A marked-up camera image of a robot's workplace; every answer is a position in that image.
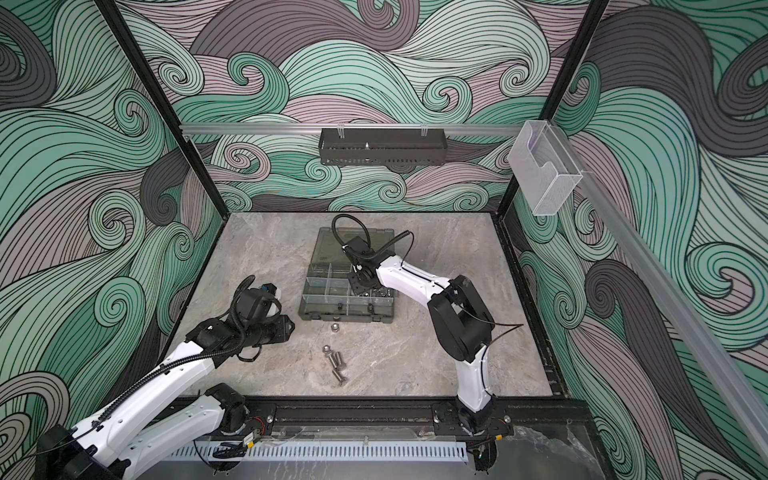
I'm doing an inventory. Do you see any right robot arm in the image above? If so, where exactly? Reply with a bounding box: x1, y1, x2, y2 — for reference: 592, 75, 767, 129
348, 253, 496, 435

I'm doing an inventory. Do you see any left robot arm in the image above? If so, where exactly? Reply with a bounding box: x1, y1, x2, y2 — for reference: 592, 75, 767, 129
33, 314, 295, 479

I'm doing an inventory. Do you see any aluminium wall rail back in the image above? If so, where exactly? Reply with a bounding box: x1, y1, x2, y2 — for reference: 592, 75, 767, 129
179, 122, 523, 137

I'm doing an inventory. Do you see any aluminium wall rail right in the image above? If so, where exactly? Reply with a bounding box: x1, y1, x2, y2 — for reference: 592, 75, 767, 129
550, 124, 767, 460

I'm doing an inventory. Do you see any aluminium wall rail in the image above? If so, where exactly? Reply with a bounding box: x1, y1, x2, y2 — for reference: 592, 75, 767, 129
179, 122, 523, 137
550, 124, 767, 460

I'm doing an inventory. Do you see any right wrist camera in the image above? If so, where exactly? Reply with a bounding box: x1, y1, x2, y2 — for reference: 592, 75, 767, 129
342, 236, 375, 264

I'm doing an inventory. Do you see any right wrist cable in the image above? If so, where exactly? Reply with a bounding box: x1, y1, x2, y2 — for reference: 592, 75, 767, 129
331, 214, 415, 265

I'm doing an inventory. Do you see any clear plastic wall holder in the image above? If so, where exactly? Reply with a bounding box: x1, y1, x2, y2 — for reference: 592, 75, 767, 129
507, 120, 583, 217

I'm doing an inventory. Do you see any black wall tray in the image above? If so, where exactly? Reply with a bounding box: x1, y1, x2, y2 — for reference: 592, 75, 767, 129
318, 129, 448, 171

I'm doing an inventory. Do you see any grey plastic organizer box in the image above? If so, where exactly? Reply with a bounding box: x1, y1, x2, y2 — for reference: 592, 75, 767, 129
299, 227, 397, 323

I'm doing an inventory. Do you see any white slotted cable duct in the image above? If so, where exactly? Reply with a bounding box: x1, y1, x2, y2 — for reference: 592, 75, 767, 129
166, 440, 469, 463

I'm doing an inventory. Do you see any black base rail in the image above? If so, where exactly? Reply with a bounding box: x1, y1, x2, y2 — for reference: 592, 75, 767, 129
179, 395, 595, 439

